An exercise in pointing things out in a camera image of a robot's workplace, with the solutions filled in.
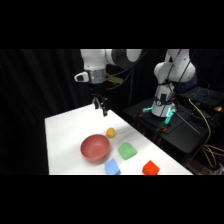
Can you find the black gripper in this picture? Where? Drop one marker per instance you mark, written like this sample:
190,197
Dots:
97,89

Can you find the green triangle block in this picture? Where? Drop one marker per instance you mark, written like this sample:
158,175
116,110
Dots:
127,151

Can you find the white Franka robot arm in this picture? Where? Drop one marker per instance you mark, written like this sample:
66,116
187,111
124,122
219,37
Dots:
95,60

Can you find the pink bowl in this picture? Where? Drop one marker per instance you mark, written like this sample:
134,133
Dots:
95,148

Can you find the yellow ball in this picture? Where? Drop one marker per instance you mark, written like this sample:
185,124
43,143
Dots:
110,132

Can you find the blue block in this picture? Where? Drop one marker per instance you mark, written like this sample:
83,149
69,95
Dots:
112,167

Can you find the black curtain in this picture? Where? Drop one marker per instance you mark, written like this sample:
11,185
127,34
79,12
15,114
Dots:
33,86

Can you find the red block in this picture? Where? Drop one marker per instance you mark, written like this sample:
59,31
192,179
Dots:
150,168

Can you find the black robot stand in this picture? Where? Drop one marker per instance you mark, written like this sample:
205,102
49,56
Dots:
186,136

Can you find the black laptop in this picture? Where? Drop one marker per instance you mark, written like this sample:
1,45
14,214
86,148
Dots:
201,95

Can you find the small yellow object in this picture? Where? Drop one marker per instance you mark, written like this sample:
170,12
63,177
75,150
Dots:
218,108

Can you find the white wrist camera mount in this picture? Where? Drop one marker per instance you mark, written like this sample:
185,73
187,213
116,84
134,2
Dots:
81,77

